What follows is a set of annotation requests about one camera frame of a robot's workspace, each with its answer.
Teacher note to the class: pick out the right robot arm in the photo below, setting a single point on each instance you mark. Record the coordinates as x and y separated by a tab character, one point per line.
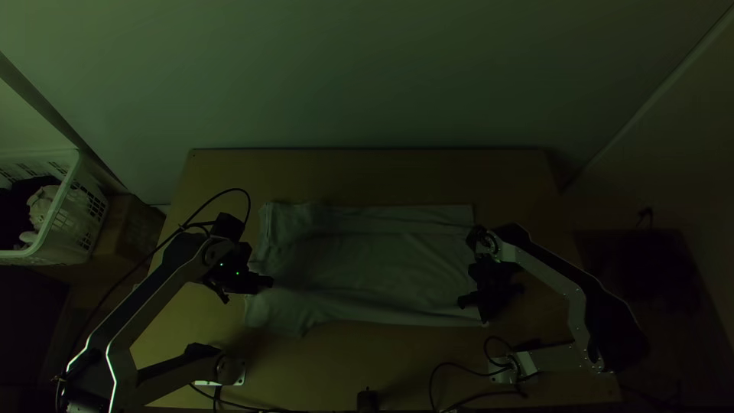
559	278

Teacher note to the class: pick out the grey t-shirt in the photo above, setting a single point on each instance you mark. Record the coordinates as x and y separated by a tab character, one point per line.
367	269

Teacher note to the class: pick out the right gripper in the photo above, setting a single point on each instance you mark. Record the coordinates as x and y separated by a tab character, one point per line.
492	287

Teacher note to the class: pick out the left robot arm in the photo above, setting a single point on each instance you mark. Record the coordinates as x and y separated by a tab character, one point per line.
146	295

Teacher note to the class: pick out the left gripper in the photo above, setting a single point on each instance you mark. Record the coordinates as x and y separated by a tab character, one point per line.
255	282

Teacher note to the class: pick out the heap of clothes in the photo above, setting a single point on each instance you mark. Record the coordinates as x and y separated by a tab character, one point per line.
34	209

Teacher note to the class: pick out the white laundry basket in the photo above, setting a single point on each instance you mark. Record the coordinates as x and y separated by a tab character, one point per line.
77	221

